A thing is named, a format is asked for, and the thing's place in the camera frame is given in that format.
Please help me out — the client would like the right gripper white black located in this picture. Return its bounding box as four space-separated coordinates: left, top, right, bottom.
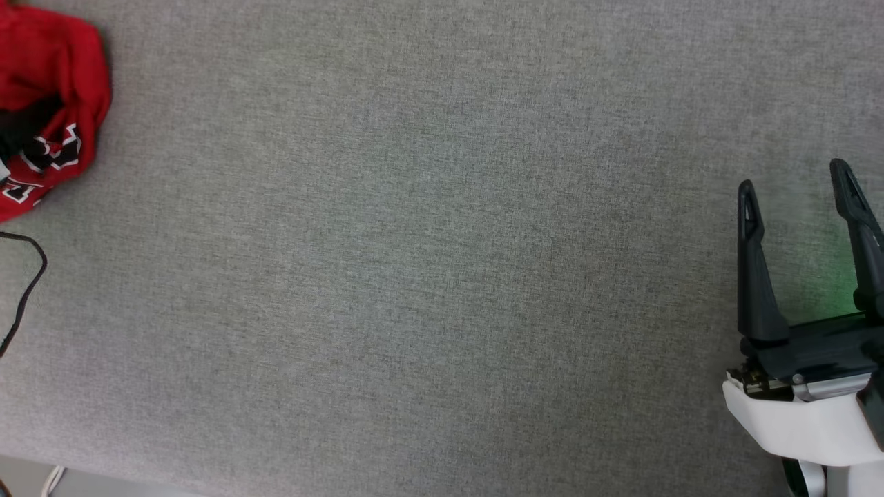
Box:
722 159 884 469

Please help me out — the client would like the red and white jersey garment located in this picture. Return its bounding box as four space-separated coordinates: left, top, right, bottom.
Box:
0 3 113 223

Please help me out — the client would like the grey fabric sofa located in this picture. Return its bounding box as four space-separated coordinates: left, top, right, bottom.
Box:
0 0 884 497

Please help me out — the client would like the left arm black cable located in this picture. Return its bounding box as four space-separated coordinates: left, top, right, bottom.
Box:
0 231 48 360

